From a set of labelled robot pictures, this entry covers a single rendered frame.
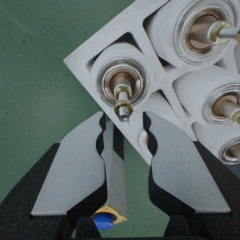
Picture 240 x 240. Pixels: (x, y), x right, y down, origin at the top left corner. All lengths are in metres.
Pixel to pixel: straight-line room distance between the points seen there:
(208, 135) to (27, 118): 0.59
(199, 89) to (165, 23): 0.11
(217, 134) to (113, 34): 0.27
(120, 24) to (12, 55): 0.37
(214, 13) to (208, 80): 0.09
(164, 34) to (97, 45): 0.11
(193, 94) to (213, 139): 0.12
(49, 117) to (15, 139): 0.20
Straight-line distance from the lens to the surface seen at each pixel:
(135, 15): 0.27
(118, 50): 0.20
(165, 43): 0.21
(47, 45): 0.49
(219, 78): 0.26
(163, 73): 0.29
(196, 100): 0.25
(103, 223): 0.33
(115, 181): 0.35
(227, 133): 0.33
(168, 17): 0.21
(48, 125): 0.61
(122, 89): 0.17
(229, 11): 0.23
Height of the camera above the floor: 0.45
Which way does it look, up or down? 58 degrees down
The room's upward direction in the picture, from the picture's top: 180 degrees clockwise
